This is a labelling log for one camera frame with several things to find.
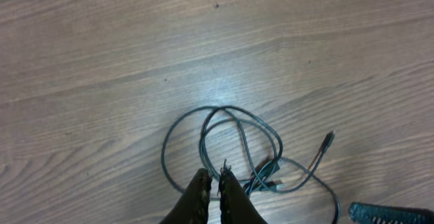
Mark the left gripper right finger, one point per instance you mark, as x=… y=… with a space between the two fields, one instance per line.
x=235 y=205

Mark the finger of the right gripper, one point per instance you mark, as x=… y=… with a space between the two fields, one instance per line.
x=363 y=213

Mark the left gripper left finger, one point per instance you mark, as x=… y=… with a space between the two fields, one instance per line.
x=192 y=207

